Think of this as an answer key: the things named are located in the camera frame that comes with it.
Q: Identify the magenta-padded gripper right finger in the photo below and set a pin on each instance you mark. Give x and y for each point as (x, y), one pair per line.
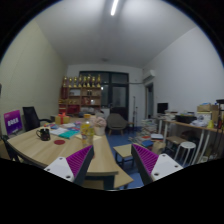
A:
(146, 160)

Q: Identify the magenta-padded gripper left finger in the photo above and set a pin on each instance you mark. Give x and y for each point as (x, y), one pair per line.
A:
(78, 161)

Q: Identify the yellow-labelled orange drink bottle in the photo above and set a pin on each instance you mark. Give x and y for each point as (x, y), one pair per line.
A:
(87, 131)

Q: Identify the yellow paper envelope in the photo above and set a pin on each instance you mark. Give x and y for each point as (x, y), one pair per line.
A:
(78, 136)

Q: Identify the small low wooden table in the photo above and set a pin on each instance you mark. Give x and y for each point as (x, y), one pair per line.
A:
(123, 150)

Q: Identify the flat round red coaster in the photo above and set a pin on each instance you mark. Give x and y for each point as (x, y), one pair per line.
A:
(59, 142)

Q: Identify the pile of books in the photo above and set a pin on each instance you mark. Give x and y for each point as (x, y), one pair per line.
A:
(146, 131)

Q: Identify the teal notebook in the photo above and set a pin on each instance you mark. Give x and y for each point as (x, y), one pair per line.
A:
(68, 134)

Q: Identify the brown wooden stool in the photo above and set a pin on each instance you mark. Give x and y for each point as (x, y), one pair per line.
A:
(175, 139)

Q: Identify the blue printed booklet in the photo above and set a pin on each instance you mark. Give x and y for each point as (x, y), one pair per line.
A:
(75, 126)

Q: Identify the white paper booklet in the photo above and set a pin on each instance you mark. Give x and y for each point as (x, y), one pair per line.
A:
(58, 131)

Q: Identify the white round stool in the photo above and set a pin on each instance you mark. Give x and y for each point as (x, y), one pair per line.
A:
(186, 146)

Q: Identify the black mug with coloured dots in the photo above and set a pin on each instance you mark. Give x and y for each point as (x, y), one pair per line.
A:
(44, 134)

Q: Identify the yellow gift box red ribbon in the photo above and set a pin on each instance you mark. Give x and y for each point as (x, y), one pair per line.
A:
(62, 119)

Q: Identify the grey armchair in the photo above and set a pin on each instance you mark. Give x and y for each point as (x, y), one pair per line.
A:
(116, 122)

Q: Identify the black microphone stand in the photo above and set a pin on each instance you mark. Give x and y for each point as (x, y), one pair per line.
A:
(134, 111)

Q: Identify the black computer monitor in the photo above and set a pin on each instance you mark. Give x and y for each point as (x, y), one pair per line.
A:
(162, 108)

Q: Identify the black box on desk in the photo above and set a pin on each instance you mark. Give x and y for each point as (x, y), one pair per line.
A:
(185, 118)

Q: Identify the long wooden side desk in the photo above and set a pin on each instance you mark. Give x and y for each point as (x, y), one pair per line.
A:
(193, 126)

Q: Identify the wooden shelf unit with trophies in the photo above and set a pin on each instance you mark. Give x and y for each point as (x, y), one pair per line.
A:
(80, 98)

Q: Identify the black office chair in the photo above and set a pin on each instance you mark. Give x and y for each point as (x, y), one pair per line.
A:
(30, 118)

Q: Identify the purple sign board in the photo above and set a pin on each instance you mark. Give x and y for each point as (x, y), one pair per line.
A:
(13, 122)

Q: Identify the ceiling tube light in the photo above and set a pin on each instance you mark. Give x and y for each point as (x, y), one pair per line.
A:
(114, 7)

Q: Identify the white wall air conditioner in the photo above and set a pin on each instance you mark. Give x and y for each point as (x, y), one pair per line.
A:
(149, 75)

